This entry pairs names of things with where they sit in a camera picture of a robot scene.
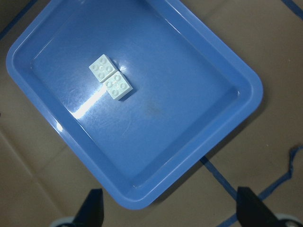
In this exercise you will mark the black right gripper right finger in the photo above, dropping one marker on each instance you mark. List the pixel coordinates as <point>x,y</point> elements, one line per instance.
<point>251,211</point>

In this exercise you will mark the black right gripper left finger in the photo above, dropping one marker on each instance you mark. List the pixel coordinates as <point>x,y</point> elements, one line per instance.
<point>91,213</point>

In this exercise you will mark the white block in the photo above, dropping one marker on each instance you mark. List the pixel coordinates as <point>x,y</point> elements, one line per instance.
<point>103,68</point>
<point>117,86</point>

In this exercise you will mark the blue plastic tray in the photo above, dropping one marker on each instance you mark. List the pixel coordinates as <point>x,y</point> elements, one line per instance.
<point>190,90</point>

